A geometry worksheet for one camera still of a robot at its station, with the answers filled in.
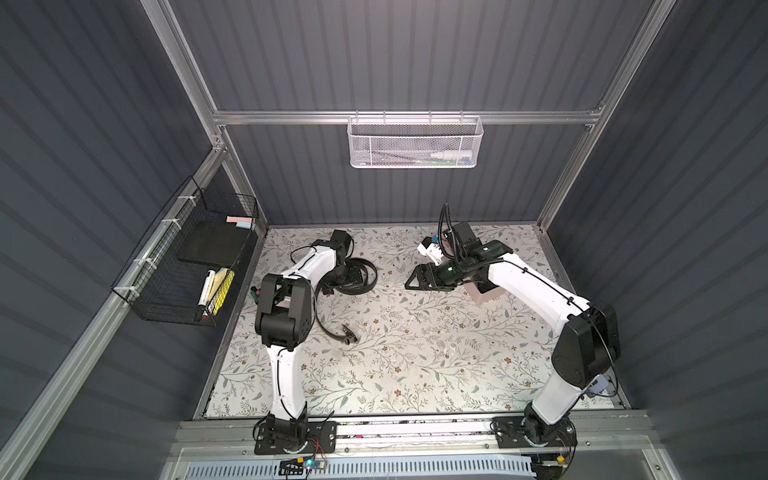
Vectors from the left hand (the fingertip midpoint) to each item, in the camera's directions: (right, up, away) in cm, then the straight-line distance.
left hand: (347, 286), depth 99 cm
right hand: (+22, +2, -18) cm, 29 cm away
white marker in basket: (-29, +3, -29) cm, 41 cm away
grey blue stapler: (+70, -24, -21) cm, 76 cm away
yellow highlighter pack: (-26, +1, -30) cm, 39 cm away
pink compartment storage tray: (+44, -2, -5) cm, 44 cm away
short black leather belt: (+2, -14, -9) cm, 17 cm away
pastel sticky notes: (-29, +20, -14) cm, 38 cm away
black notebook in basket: (-32, +14, -21) cm, 41 cm away
